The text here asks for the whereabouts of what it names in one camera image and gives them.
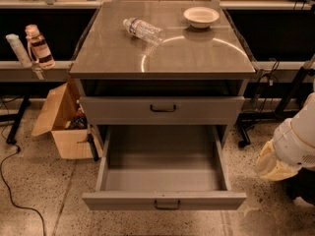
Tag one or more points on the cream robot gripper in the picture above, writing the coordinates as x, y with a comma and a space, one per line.
290, 147

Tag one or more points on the cardboard box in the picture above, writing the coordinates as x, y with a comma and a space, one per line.
63, 117

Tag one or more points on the black table leg right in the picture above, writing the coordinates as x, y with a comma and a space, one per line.
248, 120

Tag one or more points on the pink brown striped bottle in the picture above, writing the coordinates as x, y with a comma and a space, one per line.
38, 48

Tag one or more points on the black table leg left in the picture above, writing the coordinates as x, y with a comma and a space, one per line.
17, 120

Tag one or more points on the clear plastic water bottle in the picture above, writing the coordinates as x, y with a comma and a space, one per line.
144, 31

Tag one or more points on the grey top drawer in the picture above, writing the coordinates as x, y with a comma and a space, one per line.
137, 110

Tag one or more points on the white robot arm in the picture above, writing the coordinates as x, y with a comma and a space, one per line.
292, 146

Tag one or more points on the black table leg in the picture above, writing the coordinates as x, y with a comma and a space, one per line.
248, 120
17, 120

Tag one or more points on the grey drawer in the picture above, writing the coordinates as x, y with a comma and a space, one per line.
137, 110
162, 168

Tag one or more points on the grey drawer cabinet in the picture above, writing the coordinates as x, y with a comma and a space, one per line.
189, 62

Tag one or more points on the white cylindrical bottle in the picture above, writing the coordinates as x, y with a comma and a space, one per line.
19, 50

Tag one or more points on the white bowl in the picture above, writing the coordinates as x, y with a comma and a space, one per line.
201, 17

